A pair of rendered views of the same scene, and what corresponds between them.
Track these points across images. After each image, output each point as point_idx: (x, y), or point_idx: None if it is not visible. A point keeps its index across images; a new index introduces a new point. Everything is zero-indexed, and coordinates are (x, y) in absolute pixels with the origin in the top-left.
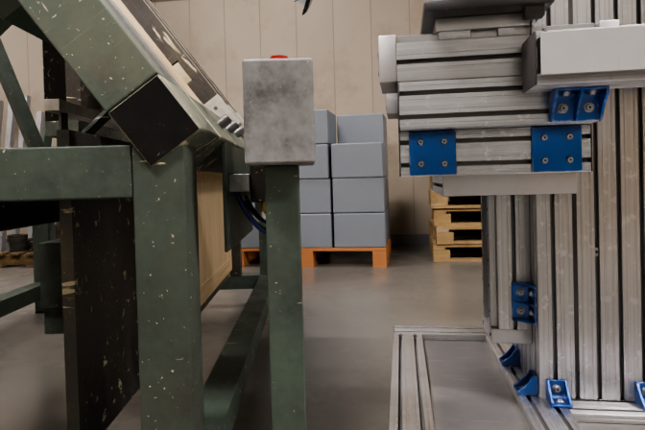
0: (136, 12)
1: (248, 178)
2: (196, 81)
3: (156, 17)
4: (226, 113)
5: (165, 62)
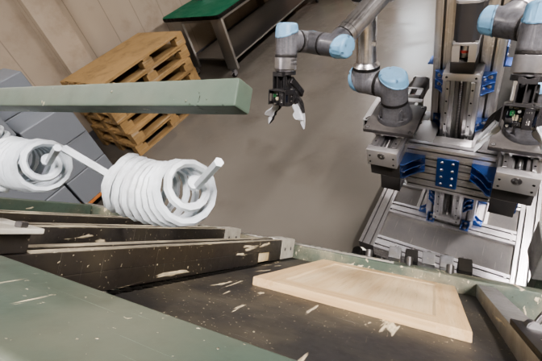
0: (221, 260)
1: None
2: (272, 249)
3: (234, 242)
4: (289, 244)
5: (335, 272)
